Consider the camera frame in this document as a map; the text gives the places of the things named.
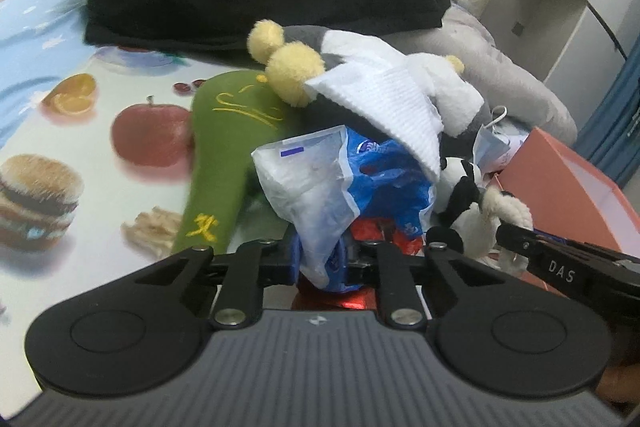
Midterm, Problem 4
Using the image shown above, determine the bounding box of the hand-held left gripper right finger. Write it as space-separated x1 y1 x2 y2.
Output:
350 239 506 330

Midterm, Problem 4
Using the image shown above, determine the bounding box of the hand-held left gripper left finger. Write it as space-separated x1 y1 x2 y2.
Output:
135 227 303 330

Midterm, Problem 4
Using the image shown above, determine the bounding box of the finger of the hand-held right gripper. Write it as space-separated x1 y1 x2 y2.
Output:
495 222 626 266

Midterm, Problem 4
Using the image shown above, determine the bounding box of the white plastic bag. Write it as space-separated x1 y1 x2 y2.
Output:
251 124 361 290

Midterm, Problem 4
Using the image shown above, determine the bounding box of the orange cardboard box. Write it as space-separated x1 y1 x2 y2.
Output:
487 127 640 298

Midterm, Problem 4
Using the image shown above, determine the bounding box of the panda plush keychain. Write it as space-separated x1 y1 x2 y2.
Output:
425 157 533 278

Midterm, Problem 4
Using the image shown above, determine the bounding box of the blue plastic bag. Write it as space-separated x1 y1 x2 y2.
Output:
325 127 436 293

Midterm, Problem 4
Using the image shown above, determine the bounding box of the blue face mask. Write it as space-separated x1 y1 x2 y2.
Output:
472 107 528 172

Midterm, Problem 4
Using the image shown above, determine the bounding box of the white towel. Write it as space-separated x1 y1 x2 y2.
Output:
304 62 443 175

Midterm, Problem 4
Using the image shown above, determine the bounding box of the green fabric massage stick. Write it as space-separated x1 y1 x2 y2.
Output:
170 69 306 255

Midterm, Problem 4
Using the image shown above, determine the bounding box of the blue curtain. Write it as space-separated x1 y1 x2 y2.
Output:
575 62 640 192

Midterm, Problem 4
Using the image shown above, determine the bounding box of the grey pillow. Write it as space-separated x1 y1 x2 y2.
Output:
380 0 578 140

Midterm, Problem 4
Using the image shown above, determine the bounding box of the fruit printed mat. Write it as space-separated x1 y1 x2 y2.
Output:
0 43 311 413

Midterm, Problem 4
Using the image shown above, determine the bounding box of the grey penguin plush toy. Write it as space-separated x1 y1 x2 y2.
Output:
247 19 493 142

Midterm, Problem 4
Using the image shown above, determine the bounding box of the white wardrobe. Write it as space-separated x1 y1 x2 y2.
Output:
492 0 640 102

